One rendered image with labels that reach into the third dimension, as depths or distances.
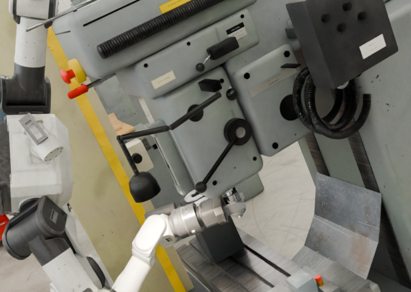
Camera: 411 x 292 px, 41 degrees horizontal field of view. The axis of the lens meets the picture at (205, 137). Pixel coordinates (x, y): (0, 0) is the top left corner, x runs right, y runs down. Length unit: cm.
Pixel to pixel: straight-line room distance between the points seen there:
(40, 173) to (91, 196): 165
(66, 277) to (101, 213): 175
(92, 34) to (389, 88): 78
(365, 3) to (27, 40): 94
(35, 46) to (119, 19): 47
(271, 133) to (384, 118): 30
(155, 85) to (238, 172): 33
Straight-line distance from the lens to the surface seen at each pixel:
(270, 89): 146
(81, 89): 149
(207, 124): 140
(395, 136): 158
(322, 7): 124
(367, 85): 150
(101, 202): 328
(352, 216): 179
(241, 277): 185
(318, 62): 126
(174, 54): 134
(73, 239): 203
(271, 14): 147
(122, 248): 340
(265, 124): 146
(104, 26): 128
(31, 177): 162
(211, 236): 193
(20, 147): 166
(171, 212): 160
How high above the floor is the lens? 191
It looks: 18 degrees down
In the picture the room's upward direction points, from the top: 24 degrees counter-clockwise
